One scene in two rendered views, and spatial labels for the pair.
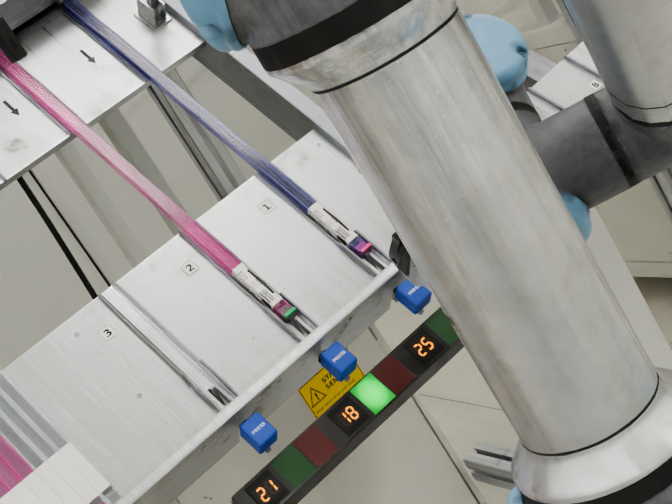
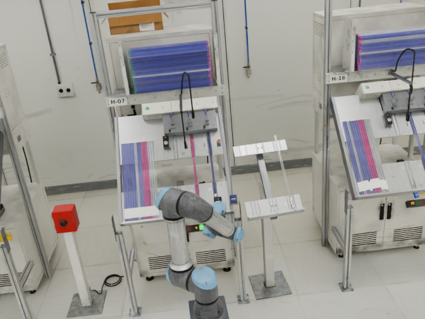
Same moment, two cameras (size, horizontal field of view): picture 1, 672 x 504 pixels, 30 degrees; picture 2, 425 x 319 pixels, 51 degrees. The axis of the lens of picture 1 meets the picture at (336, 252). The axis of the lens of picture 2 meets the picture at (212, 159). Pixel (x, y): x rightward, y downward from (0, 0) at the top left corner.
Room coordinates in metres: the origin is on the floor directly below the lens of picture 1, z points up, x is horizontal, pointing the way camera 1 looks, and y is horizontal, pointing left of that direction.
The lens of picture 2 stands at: (-0.94, -0.98, 2.13)
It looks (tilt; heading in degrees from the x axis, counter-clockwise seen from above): 24 degrees down; 23
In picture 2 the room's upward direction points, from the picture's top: 6 degrees counter-clockwise
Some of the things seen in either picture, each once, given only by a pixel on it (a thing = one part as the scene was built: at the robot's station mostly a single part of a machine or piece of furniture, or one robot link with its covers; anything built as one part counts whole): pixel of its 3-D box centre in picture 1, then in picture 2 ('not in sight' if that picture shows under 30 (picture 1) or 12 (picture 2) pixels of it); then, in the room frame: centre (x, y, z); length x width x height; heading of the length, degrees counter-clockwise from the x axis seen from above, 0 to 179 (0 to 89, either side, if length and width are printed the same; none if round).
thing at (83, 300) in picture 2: not in sight; (75, 258); (0.96, 0.91, 0.39); 0.24 x 0.24 x 0.78; 25
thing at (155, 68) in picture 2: not in sight; (171, 66); (1.60, 0.35, 1.52); 0.51 x 0.13 x 0.27; 115
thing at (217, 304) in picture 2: not in sight; (207, 302); (0.60, -0.21, 0.60); 0.15 x 0.15 x 0.10
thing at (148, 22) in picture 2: not in sight; (150, 15); (1.83, 0.58, 1.82); 0.68 x 0.30 x 0.20; 115
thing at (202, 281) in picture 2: not in sight; (203, 283); (0.60, -0.20, 0.72); 0.13 x 0.12 x 0.14; 77
